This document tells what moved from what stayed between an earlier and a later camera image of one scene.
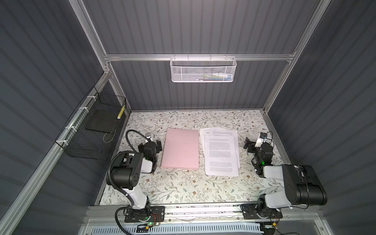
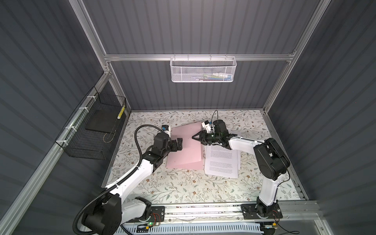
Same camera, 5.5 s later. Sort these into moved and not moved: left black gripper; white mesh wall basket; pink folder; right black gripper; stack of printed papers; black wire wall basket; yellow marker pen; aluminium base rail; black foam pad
Moved: right black gripper; left black gripper; pink folder
Not moved: white mesh wall basket; yellow marker pen; black wire wall basket; black foam pad; aluminium base rail; stack of printed papers
